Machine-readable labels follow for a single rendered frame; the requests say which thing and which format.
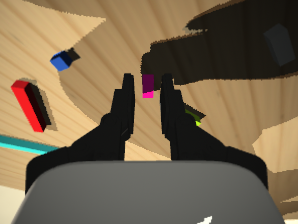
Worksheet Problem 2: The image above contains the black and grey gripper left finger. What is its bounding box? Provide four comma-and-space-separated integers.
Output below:
25, 73, 135, 195

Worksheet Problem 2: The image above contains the turquoise rod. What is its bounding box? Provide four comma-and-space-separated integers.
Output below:
0, 135, 58, 154

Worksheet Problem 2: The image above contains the red rod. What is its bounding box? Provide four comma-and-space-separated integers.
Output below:
11, 80, 47, 132

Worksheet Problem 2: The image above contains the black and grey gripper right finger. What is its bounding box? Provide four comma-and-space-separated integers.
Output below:
160, 74, 268, 190

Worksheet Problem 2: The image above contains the lime green rod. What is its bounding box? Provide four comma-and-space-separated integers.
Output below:
185, 109, 201, 126

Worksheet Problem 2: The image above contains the small blue cube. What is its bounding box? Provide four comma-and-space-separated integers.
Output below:
50, 51, 73, 71

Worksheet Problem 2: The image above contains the magenta rectangular block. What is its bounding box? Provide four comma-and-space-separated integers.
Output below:
143, 74, 154, 98

